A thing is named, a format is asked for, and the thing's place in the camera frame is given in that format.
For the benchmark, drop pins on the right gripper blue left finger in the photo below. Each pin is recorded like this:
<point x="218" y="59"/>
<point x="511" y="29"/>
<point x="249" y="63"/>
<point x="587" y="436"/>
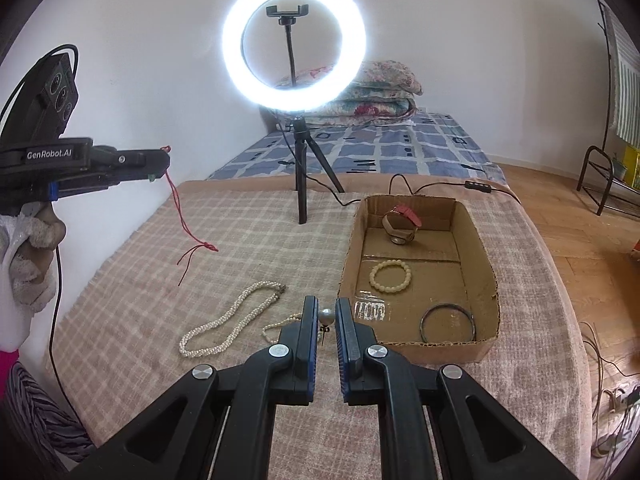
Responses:
<point x="307" y="347"/>

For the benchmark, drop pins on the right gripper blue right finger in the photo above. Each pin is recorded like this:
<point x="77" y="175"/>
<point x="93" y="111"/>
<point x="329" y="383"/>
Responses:
<point x="346" y="345"/>

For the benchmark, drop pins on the white pearl earring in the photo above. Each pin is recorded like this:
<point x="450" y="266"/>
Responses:
<point x="326" y="319"/>

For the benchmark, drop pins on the blue metal bangle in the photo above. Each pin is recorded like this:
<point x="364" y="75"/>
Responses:
<point x="452" y="307"/>

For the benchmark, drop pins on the white gloved left hand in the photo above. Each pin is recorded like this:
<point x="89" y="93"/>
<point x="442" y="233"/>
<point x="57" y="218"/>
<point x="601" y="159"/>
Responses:
<point x="28" y="242"/>

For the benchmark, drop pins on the brown cardboard box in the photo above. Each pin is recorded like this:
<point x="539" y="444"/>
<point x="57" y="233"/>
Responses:
<point x="446" y="263"/>

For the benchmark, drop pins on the black tripod stand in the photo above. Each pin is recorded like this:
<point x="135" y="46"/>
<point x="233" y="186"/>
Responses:
<point x="303" y="140"/>

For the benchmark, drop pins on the blue patterned bed sheet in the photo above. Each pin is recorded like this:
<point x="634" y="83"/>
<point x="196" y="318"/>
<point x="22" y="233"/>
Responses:
<point x="429" y="144"/>

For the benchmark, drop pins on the folded floral quilt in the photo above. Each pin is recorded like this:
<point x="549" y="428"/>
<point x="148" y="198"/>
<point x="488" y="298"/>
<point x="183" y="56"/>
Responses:
<point x="382" y="93"/>

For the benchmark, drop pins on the black phone holder clamp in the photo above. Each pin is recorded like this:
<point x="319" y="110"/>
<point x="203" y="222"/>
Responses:
<point x="287" y="19"/>

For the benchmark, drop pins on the black clothes rack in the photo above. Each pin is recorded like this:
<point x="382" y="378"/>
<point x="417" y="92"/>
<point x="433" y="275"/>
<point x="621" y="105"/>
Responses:
<point x="602" y="173"/>

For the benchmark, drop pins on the yellow box on rack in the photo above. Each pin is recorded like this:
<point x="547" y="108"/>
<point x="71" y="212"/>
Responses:
<point x="631" y="161"/>

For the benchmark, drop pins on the striped hanging towel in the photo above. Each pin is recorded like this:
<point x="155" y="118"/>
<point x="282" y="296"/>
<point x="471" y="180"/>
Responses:
<point x="623" y="111"/>

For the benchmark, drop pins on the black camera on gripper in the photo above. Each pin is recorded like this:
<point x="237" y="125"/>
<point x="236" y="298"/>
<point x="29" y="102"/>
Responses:
<point x="39" y="107"/>

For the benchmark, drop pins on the white ring light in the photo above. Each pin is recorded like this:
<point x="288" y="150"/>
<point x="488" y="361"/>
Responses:
<point x="352" y="51"/>

